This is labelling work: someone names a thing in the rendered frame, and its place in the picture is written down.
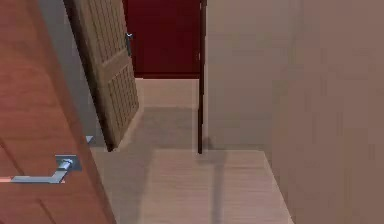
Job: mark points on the tan panelled wooden door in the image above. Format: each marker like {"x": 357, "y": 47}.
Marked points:
{"x": 110, "y": 66}

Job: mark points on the reddish brown wooden door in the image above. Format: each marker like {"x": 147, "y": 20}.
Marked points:
{"x": 33, "y": 83}

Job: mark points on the dark brown door frame post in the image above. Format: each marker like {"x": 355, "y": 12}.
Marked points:
{"x": 201, "y": 83}

